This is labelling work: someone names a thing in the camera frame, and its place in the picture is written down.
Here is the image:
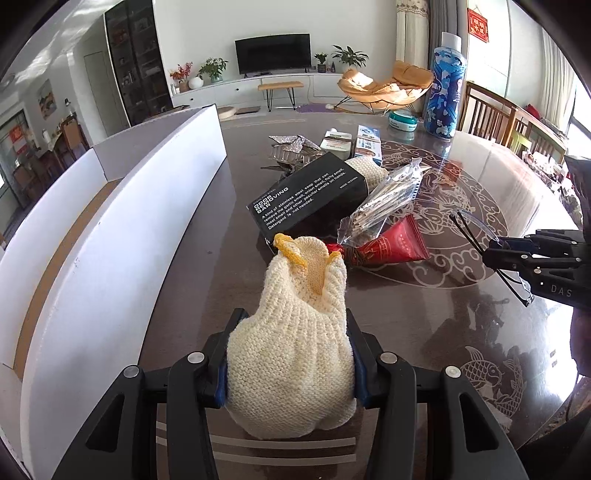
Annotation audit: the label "rhinestone bow hair clip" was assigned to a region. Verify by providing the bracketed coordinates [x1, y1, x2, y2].
[264, 135, 324, 175]

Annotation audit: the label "white cardboard storage box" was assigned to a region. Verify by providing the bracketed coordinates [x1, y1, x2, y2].
[1, 106, 226, 479]

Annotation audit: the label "round wooden floor cushion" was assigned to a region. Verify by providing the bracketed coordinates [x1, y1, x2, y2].
[217, 106, 236, 121]

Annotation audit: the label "black flat screen television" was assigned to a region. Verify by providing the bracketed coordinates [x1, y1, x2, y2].
[235, 34, 311, 75]

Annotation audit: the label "small potted plant right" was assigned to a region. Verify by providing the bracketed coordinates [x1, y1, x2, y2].
[315, 52, 328, 73]

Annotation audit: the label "black odor removing bar box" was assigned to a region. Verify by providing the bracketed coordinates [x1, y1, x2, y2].
[247, 153, 368, 242]

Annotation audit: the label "dark glass display cabinet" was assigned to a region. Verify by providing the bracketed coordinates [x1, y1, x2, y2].
[104, 0, 172, 126]

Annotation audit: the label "bag of cotton swabs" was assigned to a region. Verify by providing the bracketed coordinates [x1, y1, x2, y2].
[337, 158, 431, 248]

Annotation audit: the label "red wall hanging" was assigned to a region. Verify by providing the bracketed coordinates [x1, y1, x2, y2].
[467, 8, 489, 43]

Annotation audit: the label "grey curtain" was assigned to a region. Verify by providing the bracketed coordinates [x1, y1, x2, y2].
[429, 0, 468, 57]

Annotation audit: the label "white tv cabinet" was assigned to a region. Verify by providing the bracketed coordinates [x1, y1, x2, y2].
[171, 72, 345, 110]

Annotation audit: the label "standing air conditioner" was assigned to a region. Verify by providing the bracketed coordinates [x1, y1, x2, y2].
[396, 0, 429, 69]

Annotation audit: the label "blue white medicine box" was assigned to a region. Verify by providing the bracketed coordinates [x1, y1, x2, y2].
[353, 125, 383, 166]

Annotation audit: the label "teal white round container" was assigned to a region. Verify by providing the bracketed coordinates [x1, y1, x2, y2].
[388, 110, 418, 132]

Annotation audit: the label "cream knit glove yellow cuff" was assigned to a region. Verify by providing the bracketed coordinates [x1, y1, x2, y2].
[225, 234, 356, 440]

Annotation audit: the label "wooden bench black legs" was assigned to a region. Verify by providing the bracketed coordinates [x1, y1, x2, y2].
[256, 80, 305, 112]

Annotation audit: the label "green potted plant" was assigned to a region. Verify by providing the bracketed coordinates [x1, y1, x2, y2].
[198, 57, 228, 83]

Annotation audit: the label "white ointment box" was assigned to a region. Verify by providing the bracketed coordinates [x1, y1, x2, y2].
[320, 128, 353, 160]

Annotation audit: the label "tall blue patterned bottle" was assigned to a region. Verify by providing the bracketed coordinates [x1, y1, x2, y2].
[424, 32, 467, 140]

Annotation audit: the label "wooden dining chair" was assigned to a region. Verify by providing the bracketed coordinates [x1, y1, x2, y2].
[458, 81, 567, 164]

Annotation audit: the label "red tube package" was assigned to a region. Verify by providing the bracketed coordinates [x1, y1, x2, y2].
[327, 215, 430, 267]

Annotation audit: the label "orange lounge chair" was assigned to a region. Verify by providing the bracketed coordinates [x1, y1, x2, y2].
[338, 60, 434, 110]

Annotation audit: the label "red flower vase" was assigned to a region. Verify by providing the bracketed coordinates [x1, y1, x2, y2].
[169, 62, 192, 92]

